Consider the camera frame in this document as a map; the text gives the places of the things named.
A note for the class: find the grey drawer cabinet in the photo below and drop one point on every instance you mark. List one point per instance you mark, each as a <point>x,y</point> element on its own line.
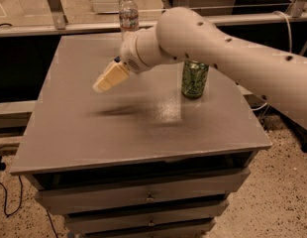
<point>141,130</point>

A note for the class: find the bottom grey drawer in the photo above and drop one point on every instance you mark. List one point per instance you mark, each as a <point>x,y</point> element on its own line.
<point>191,227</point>

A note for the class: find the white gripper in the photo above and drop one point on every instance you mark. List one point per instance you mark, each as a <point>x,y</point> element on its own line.
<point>129,55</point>

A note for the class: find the grey drawer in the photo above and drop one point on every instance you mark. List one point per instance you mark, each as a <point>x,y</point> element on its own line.
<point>150,218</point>
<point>106,196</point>
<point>191,227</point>

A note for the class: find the green soda can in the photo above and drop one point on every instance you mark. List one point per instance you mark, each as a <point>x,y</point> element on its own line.
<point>194,76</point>

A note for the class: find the clear plastic water bottle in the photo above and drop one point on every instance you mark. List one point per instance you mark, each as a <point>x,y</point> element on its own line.
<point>129,17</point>

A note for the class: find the metal frame rail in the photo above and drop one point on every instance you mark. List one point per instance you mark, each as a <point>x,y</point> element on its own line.
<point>31,16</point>

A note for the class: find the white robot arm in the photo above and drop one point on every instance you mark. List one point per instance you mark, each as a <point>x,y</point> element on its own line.
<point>277,77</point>

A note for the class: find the top grey drawer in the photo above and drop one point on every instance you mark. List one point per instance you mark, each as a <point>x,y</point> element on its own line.
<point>106,196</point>

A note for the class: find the middle grey drawer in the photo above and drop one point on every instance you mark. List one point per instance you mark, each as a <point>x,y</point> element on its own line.
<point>150,218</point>

